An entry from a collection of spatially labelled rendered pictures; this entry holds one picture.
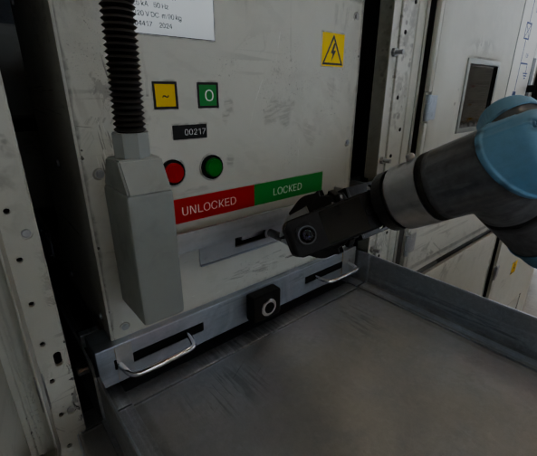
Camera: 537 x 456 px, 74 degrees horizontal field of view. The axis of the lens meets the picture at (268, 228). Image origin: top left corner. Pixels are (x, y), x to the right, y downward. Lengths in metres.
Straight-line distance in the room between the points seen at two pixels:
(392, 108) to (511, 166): 0.43
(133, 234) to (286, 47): 0.37
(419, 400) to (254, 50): 0.53
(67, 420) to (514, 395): 0.58
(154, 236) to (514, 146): 0.33
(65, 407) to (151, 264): 0.22
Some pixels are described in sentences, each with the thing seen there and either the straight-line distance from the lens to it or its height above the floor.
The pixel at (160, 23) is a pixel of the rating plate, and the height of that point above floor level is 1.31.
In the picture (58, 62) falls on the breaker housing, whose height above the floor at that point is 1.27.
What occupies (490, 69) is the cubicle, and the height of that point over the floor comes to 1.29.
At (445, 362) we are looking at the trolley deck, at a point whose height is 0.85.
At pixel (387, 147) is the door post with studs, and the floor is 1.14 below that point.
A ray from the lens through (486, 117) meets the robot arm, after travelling 0.56.
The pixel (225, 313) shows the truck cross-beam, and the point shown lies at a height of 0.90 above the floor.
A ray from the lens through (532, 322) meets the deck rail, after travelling 0.70.
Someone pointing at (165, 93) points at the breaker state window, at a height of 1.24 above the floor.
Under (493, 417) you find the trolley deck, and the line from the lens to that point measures 0.60.
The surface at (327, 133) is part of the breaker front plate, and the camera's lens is 0.67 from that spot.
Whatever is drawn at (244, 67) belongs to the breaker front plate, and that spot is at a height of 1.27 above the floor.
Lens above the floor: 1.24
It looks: 21 degrees down
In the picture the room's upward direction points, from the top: straight up
